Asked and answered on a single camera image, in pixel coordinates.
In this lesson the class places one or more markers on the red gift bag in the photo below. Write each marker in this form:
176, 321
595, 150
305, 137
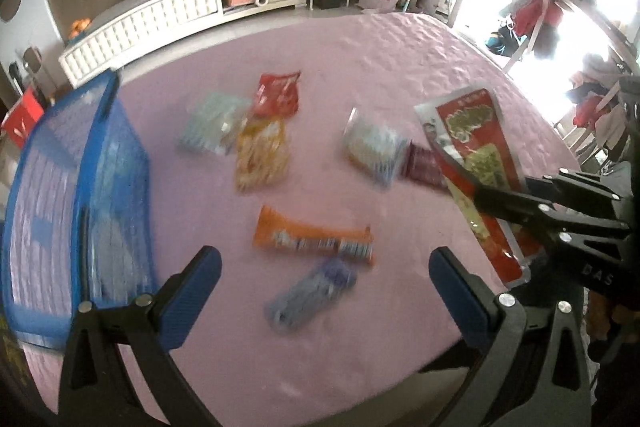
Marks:
22, 119

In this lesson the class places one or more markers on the blue plastic basket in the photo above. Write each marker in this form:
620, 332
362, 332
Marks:
50, 207

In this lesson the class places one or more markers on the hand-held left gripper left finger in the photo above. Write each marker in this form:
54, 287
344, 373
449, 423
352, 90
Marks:
192, 302

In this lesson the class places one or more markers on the small dark red packet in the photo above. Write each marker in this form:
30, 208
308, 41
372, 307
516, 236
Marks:
422, 164

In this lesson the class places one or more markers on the light blue snack packet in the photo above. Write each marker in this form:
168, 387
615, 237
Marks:
375, 147
212, 124

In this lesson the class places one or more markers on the blue purple snack packet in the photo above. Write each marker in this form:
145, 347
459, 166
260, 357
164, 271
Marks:
310, 294

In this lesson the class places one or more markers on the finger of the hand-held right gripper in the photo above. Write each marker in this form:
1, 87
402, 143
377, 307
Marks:
580, 186
515, 209

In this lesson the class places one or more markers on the plate of oranges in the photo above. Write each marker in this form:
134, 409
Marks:
80, 28

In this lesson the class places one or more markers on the large red packet yellow label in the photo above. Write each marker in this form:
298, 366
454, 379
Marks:
475, 132

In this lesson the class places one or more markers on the person's right hand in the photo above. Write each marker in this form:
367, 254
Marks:
612, 327

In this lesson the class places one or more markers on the small red snack packet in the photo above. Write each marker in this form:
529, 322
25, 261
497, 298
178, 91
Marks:
275, 94

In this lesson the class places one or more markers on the white tv cabinet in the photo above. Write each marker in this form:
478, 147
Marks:
150, 17

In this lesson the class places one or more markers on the long orange snack packet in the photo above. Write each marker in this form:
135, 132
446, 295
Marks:
310, 237

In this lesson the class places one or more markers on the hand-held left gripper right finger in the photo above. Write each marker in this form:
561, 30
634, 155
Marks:
457, 302

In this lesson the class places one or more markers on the pink tablecloth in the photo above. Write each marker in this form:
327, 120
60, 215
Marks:
350, 57

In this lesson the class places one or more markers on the yellow snack packet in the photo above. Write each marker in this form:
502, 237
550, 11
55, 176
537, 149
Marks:
262, 154

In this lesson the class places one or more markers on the red clothes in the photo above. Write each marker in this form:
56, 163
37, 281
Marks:
535, 14

